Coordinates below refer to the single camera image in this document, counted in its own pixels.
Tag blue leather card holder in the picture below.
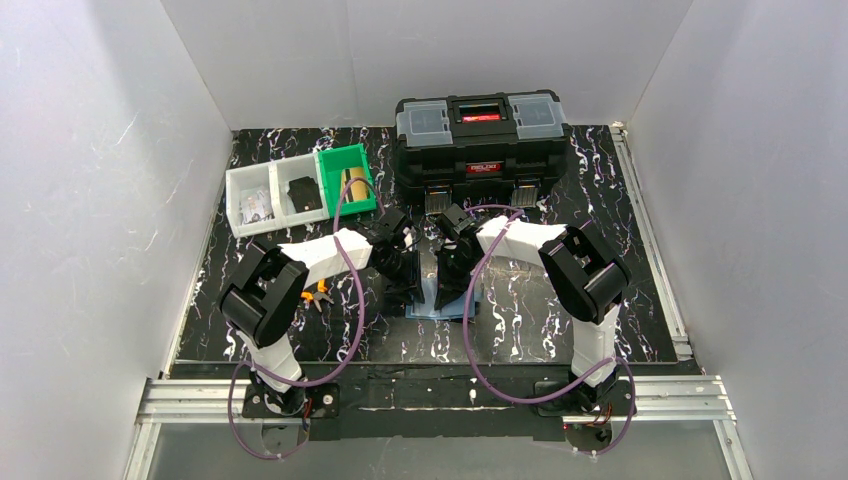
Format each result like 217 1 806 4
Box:
405 277 466 321

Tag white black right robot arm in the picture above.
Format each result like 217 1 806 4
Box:
435 204 631 408

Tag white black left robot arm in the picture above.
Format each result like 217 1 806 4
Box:
218 207 424 416

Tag gold card in green bin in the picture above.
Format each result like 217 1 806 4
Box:
341 166 370 203

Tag black card in white bin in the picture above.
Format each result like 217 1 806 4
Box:
287 176 323 213

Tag white bin with black card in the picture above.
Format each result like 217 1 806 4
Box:
270 153 329 228

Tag patterned cards in white bin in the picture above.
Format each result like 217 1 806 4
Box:
239 187 274 225

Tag white bin with patterned cards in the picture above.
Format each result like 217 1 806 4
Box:
225 164 278 238

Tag green plastic bin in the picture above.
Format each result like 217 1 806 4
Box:
318 144 377 217

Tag black toolbox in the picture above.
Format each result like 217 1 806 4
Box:
392 89 577 214

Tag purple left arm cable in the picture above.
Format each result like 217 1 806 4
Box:
226 176 379 462

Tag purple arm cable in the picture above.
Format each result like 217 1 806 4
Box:
462 203 639 458
226 176 379 462

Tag yellow black handled pliers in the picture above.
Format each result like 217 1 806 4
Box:
300 279 334 313

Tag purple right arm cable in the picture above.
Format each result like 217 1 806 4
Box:
462 203 639 458

